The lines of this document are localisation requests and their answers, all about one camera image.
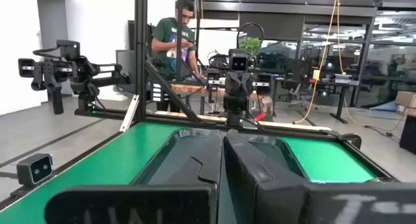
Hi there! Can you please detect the grey office chair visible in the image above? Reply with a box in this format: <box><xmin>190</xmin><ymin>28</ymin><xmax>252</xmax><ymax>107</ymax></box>
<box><xmin>281</xmin><ymin>60</ymin><xmax>319</xmax><ymax>112</ymax></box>

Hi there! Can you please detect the small white device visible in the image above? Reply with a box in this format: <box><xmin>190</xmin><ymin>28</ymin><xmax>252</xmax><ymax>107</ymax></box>
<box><xmin>333</xmin><ymin>73</ymin><xmax>353</xmax><ymax>85</ymax></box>

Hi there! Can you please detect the black computer tower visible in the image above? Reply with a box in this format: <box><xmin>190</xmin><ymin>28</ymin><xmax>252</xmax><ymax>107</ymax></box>
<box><xmin>398</xmin><ymin>115</ymin><xmax>416</xmax><ymax>155</ymax></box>

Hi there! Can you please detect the green table mat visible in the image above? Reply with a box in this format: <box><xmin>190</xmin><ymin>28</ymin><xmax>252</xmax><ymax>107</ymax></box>
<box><xmin>0</xmin><ymin>121</ymin><xmax>380</xmax><ymax>224</ymax></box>

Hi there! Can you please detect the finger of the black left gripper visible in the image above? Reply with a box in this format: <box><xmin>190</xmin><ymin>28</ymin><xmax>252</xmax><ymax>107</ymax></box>
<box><xmin>239</xmin><ymin>71</ymin><xmax>254</xmax><ymax>95</ymax></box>
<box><xmin>224</xmin><ymin>71</ymin><xmax>240</xmax><ymax>95</ymax></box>

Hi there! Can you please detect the wooden workbench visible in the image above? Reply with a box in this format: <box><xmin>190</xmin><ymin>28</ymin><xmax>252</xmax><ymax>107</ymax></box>
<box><xmin>170</xmin><ymin>83</ymin><xmax>271</xmax><ymax>100</ymax></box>

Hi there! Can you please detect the person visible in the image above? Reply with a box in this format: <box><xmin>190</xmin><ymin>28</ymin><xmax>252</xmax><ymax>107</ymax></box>
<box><xmin>150</xmin><ymin>0</ymin><xmax>206</xmax><ymax>113</ymax></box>

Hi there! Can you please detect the yellow hanging cable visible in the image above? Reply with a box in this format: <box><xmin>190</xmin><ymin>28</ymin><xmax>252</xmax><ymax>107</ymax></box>
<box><xmin>292</xmin><ymin>0</ymin><xmax>346</xmax><ymax>125</ymax></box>

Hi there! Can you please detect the black table clamp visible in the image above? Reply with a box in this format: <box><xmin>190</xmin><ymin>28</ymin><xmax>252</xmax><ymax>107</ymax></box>
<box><xmin>320</xmin><ymin>129</ymin><xmax>363</xmax><ymax>150</ymax></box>

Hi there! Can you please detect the black leader arm with handle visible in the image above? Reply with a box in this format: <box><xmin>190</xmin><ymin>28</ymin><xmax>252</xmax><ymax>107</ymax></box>
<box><xmin>18</xmin><ymin>39</ymin><xmax>133</xmax><ymax>116</ymax></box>

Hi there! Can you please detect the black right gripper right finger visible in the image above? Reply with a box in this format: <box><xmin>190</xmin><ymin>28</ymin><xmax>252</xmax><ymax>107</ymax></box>
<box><xmin>225</xmin><ymin>129</ymin><xmax>308</xmax><ymax>224</ymax></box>

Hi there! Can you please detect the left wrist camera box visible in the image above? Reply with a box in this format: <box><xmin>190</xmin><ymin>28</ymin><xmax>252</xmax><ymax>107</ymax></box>
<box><xmin>228</xmin><ymin>48</ymin><xmax>250</xmax><ymax>73</ymax></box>

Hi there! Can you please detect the small black table camera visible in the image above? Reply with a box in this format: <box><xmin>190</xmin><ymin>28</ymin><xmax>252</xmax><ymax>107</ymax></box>
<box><xmin>16</xmin><ymin>153</ymin><xmax>55</xmax><ymax>188</ymax></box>

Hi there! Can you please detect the black plastic tray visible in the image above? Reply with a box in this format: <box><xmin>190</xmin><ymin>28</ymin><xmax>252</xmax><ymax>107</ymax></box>
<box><xmin>129</xmin><ymin>127</ymin><xmax>310</xmax><ymax>186</ymax></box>

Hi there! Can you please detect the black office desk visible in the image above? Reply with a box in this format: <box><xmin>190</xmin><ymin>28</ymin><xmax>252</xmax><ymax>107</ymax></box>
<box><xmin>272</xmin><ymin>75</ymin><xmax>360</xmax><ymax>125</ymax></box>

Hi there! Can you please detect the green leafy plant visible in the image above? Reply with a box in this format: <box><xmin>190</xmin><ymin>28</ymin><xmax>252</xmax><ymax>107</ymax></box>
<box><xmin>239</xmin><ymin>36</ymin><xmax>263</xmax><ymax>56</ymax></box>

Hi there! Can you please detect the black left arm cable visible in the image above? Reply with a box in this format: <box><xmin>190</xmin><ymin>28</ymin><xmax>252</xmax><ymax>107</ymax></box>
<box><xmin>235</xmin><ymin>21</ymin><xmax>265</xmax><ymax>56</ymax></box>

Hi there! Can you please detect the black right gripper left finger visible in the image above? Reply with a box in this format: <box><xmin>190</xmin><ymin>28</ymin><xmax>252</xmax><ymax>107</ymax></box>
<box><xmin>172</xmin><ymin>129</ymin><xmax>225</xmax><ymax>186</ymax></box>

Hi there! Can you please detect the silver aluminium bar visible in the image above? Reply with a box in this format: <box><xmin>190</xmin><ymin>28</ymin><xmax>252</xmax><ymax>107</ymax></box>
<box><xmin>119</xmin><ymin>94</ymin><xmax>140</xmax><ymax>133</ymax></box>

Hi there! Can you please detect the cardboard box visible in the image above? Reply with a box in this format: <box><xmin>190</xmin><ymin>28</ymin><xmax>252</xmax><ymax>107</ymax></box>
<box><xmin>395</xmin><ymin>90</ymin><xmax>416</xmax><ymax>117</ymax></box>

